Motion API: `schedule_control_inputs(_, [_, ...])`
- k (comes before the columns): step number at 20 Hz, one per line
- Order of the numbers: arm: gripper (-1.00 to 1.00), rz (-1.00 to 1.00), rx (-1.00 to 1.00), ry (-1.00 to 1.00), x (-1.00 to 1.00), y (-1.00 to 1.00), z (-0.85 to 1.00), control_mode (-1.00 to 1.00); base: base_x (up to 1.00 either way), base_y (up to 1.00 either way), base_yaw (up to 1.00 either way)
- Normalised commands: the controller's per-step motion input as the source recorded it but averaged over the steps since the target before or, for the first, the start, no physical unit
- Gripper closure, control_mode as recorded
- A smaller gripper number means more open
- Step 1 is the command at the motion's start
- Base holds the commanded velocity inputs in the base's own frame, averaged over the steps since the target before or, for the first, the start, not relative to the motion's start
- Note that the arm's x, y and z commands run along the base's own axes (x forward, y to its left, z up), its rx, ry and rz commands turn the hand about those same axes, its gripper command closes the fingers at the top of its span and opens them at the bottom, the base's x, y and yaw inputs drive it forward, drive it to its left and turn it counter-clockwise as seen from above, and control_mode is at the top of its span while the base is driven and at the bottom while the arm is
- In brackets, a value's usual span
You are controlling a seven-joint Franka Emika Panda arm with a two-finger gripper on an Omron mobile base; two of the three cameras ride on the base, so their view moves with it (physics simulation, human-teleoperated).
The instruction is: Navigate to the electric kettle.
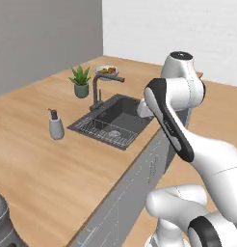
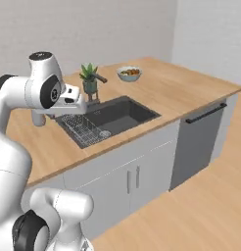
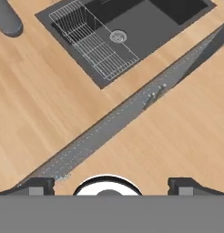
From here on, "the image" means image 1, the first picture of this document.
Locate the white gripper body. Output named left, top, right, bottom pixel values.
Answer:
left=136, top=97, right=154, bottom=119

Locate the dark grey sink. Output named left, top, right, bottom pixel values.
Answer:
left=66, top=94, right=155, bottom=151

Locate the dark grey tap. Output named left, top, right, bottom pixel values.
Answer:
left=89, top=74, right=126, bottom=112

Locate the bowl with food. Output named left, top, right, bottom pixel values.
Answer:
left=94, top=65, right=120, bottom=78

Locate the green plant in grey pot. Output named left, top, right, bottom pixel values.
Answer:
left=68, top=65, right=92, bottom=99

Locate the grey soap dispenser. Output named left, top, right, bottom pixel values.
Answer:
left=47, top=108, right=66, bottom=141

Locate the grey cupboard run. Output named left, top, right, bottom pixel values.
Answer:
left=69, top=107, right=193, bottom=247

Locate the grey metal appliance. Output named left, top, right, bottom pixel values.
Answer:
left=0, top=190, right=26, bottom=247

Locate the wire rack in sink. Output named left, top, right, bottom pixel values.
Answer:
left=77, top=117, right=138, bottom=147

